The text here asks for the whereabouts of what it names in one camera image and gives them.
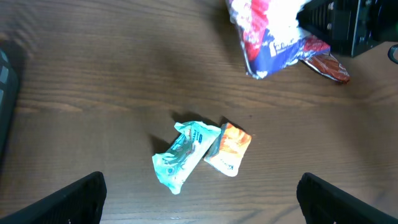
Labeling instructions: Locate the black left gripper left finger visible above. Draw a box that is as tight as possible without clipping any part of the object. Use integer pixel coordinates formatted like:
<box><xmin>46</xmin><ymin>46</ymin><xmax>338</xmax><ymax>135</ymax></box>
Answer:
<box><xmin>1</xmin><ymin>171</ymin><xmax>107</xmax><ymax>224</ymax></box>

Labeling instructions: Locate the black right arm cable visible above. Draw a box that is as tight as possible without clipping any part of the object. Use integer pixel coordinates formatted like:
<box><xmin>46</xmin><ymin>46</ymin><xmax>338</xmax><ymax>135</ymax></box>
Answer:
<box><xmin>387</xmin><ymin>43</ymin><xmax>398</xmax><ymax>65</ymax></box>

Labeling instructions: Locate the red orange snack sachet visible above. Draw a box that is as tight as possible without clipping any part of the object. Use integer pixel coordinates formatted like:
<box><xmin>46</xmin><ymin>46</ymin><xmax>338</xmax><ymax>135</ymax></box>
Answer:
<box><xmin>303</xmin><ymin>52</ymin><xmax>350</xmax><ymax>83</ymax></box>

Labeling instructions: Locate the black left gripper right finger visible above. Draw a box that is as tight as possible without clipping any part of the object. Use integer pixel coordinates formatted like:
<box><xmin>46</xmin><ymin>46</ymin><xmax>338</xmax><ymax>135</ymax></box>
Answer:
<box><xmin>296</xmin><ymin>172</ymin><xmax>397</xmax><ymax>224</ymax></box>

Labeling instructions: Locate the mint green wipes packet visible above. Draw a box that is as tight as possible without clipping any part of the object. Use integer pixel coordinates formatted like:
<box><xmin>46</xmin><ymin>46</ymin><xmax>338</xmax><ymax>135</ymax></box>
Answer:
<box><xmin>152</xmin><ymin>121</ymin><xmax>221</xmax><ymax>195</ymax></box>

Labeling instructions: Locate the grey plastic mesh basket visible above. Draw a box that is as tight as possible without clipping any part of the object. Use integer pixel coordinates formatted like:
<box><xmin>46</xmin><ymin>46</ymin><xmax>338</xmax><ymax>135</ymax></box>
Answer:
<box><xmin>1</xmin><ymin>50</ymin><xmax>19</xmax><ymax>152</ymax></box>

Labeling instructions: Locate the small orange snack packet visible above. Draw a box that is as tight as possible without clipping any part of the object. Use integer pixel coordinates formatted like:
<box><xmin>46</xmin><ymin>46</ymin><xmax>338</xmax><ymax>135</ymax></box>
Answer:
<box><xmin>204</xmin><ymin>123</ymin><xmax>252</xmax><ymax>177</ymax></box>

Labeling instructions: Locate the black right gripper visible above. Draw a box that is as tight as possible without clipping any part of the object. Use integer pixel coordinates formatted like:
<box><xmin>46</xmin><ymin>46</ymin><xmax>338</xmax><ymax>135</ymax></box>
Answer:
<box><xmin>297</xmin><ymin>0</ymin><xmax>397</xmax><ymax>57</ymax></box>

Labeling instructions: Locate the purple noodle packet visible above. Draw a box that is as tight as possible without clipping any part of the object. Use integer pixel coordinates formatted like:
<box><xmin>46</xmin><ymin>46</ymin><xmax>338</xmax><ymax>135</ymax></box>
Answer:
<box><xmin>226</xmin><ymin>0</ymin><xmax>330</xmax><ymax>79</ymax></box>

